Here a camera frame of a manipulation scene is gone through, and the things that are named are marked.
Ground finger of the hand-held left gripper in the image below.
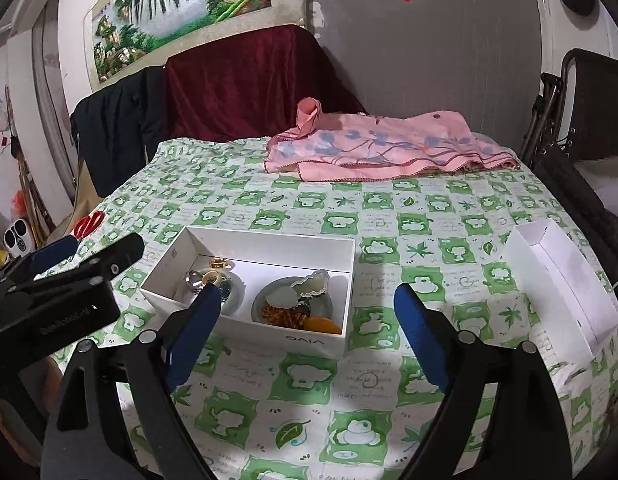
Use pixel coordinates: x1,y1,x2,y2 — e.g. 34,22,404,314
64,232,146,282
26,235,80,277

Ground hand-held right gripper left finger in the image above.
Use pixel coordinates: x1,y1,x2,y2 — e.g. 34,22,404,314
41,284,224,480

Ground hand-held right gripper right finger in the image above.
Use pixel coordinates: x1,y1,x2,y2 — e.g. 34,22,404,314
393,282,575,480

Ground gold tinsel bracelet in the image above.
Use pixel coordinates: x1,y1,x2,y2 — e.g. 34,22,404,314
261,307,310,326

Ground white cardboard box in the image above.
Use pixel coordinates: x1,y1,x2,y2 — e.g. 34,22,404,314
139,225,357,360

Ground pale jade pendant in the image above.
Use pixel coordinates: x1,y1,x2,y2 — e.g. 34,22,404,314
266,287,296,308

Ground orange amber piece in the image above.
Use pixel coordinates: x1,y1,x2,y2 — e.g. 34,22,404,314
301,316,342,335

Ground white jade pendant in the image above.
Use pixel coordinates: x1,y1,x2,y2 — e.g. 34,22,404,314
296,269,331,297

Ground dark jacket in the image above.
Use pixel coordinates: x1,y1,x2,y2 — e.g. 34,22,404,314
70,66,167,198

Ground green checked tablecloth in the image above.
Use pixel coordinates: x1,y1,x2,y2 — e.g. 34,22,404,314
34,135,618,480

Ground white box lid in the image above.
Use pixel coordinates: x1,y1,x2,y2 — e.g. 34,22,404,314
502,219,618,365

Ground pink floral cloth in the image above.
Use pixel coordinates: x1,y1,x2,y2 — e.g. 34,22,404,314
264,97,521,183

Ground maroon velvet cloth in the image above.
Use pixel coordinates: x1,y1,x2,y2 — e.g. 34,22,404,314
164,24,367,143

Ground black folding chair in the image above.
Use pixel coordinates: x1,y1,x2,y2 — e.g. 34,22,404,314
516,49,618,281

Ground red handled scissors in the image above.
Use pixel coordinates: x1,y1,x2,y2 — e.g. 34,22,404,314
73,211,106,239

